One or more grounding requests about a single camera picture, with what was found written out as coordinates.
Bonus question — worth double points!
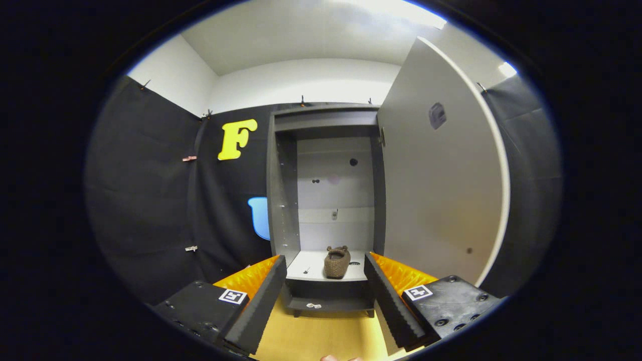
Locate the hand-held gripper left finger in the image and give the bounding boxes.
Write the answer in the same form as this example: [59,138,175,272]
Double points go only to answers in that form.
[153,255,287,356]

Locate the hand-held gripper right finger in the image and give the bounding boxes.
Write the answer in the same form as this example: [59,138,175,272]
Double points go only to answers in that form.
[364,251,505,351]

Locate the brown fuzzy shoe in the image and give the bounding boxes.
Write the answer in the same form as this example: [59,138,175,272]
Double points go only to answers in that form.
[324,246,352,280]

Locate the grey shoe cabinet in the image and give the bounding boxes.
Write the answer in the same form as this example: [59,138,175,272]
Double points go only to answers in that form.
[266,103,387,319]

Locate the beige shoe cabinet door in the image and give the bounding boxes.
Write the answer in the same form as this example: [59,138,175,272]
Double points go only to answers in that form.
[376,36,511,287]

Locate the white cabinet shelf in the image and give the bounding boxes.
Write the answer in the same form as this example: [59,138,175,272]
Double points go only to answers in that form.
[286,250,369,282]

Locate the black backdrop cloth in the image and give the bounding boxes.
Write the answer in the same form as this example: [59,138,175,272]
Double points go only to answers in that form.
[85,75,562,306]

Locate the long ceiling light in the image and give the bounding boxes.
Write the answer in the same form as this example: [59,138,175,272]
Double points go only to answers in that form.
[346,0,447,30]

